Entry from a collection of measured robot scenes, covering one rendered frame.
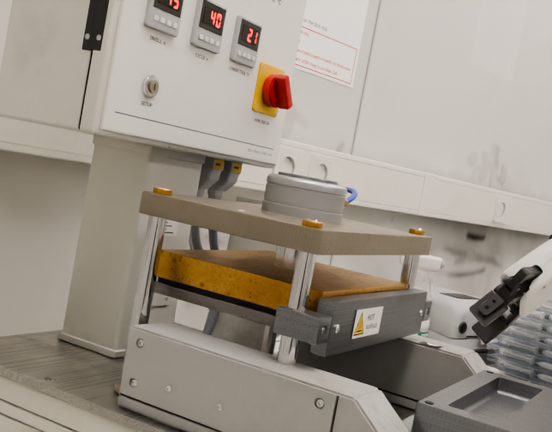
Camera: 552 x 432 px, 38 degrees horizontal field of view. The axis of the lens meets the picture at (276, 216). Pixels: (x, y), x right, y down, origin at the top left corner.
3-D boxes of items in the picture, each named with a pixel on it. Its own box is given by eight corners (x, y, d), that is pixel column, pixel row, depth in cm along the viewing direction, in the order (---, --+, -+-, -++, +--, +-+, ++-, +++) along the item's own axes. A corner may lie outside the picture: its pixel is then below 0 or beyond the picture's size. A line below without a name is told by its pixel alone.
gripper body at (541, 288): (555, 243, 117) (494, 291, 116) (559, 217, 108) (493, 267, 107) (592, 282, 113) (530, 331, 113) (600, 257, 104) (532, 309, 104)
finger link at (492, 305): (507, 279, 107) (468, 309, 107) (507, 271, 104) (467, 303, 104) (525, 297, 106) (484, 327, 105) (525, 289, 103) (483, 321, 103)
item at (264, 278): (151, 291, 74) (169, 189, 73) (269, 284, 93) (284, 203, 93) (316, 340, 66) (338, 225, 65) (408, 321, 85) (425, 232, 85)
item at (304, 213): (71, 275, 74) (95, 136, 74) (245, 270, 102) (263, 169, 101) (301, 345, 63) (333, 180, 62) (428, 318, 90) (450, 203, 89)
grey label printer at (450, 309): (353, 352, 175) (368, 276, 174) (409, 351, 188) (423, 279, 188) (447, 389, 157) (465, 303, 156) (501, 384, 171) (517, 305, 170)
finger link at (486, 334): (507, 304, 118) (471, 332, 117) (507, 297, 115) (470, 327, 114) (522, 321, 116) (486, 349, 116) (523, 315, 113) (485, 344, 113)
